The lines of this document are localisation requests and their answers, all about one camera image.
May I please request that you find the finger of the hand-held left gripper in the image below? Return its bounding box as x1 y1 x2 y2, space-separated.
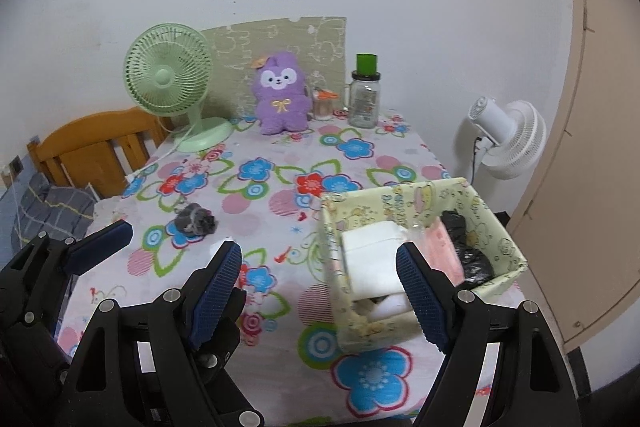
10 220 134 333
200 292 264 427

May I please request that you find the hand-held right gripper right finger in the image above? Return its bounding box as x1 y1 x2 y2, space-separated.
396 241 581 427

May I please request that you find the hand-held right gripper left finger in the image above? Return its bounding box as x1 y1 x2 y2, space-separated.
60 241 243 427

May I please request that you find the pink packet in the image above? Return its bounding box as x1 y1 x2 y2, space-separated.
419 219 466 285

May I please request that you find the yellow cartoon print storage box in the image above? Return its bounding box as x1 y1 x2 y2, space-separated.
319 177 528 353

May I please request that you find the white tissue pack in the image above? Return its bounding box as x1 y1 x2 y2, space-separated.
341 221 417 319

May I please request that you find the black plastic bag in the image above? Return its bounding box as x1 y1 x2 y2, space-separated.
440 209 496 283

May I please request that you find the grey fuzzy cloth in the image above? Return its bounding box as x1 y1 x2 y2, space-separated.
167 202 218 238

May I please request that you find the blue plaid blanket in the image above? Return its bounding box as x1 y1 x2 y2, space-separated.
0 172 98 268

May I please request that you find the floral tablecloth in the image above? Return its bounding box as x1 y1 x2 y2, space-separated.
52 109 501 427

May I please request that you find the orange wooden chair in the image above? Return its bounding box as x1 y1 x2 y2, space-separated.
26 107 173 200

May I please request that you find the green desk fan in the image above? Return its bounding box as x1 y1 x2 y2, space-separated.
123 23 234 152

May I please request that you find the white fan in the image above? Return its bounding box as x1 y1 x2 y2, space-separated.
468 96 547 180

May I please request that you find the purple plush toy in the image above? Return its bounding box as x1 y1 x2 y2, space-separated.
250 52 312 136

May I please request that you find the glass jar with green lid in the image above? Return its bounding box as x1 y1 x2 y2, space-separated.
343 53 383 128

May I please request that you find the small container with orange lid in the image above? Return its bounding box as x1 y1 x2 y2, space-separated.
312 88 342 122

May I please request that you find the beige door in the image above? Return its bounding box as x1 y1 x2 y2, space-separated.
520 0 640 353

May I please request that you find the green cartoon patterned sheet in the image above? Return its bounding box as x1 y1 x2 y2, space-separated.
202 16 347 120

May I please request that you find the white fan cable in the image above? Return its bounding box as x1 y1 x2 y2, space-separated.
124 124 193 182

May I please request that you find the black fan cable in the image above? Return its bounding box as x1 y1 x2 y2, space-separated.
471 136 490 184

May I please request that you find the beige door frame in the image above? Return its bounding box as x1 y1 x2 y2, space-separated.
507 0 591 238

